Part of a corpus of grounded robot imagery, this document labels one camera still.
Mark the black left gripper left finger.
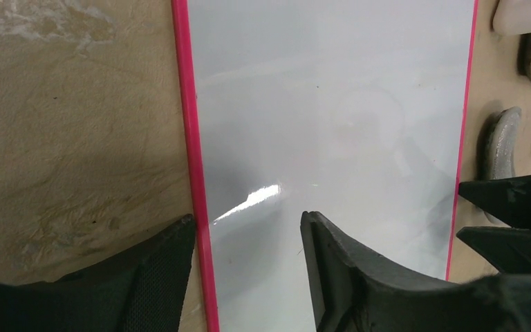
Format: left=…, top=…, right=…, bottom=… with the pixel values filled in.
left=0, top=214, right=196, bottom=331

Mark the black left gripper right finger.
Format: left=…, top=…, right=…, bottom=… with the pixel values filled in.
left=300, top=212, right=531, bottom=331

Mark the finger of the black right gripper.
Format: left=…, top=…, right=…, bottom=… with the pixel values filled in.
left=458, top=175, right=531, bottom=230
left=456, top=227, right=531, bottom=274

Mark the white board with pink rim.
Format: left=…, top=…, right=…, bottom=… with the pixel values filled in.
left=171, top=1, right=478, bottom=331

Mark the white PVC pipe frame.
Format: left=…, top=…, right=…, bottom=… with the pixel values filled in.
left=492, top=0, right=531, bottom=36

